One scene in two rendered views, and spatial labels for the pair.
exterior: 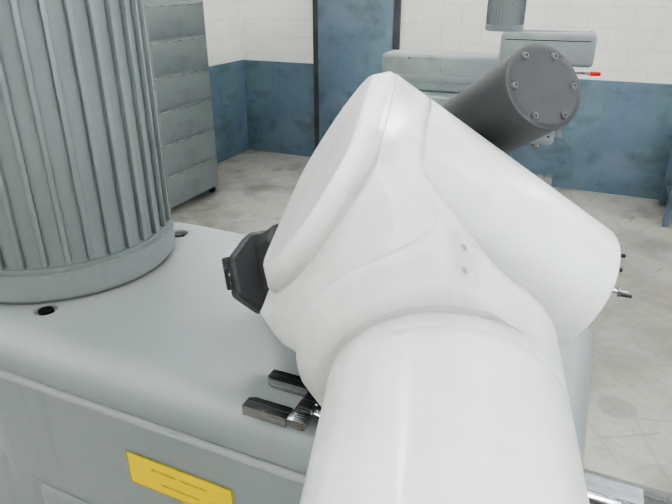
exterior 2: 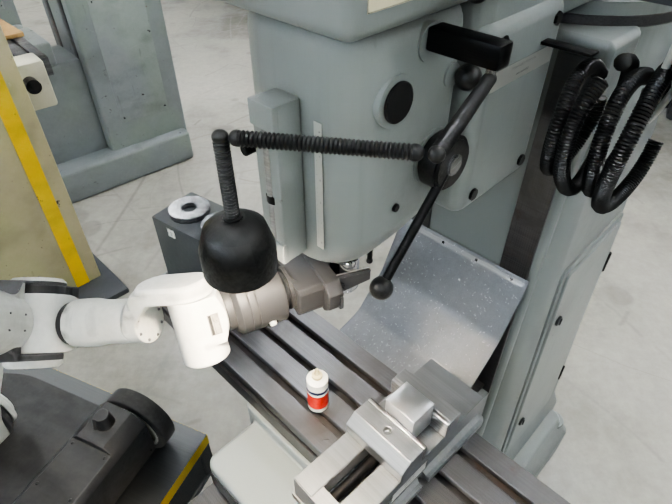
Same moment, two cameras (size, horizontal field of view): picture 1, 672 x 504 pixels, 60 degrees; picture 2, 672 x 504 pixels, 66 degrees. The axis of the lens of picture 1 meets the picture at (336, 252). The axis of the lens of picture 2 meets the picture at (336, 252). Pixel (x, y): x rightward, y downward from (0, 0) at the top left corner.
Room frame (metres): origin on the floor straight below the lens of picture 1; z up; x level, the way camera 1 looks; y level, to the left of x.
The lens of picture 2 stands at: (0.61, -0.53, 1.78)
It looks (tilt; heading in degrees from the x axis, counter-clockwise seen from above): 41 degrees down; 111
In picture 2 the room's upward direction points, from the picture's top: straight up
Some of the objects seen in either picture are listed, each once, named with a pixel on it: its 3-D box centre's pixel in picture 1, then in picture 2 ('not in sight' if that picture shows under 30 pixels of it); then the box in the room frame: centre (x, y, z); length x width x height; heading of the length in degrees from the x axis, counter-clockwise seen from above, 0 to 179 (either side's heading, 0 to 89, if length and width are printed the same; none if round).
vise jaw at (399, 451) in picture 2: not in sight; (385, 438); (0.52, -0.08, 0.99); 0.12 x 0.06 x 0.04; 154
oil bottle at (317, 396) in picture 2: not in sight; (317, 387); (0.37, -0.01, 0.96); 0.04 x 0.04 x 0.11
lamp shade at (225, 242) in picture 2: not in sight; (236, 242); (0.39, -0.21, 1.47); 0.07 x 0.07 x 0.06
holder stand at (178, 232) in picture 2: not in sight; (212, 250); (0.02, 0.22, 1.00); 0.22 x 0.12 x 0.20; 166
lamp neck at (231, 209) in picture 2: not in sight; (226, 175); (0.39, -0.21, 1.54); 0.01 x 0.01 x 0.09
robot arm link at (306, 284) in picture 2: not in sight; (289, 287); (0.35, -0.04, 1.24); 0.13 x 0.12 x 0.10; 138
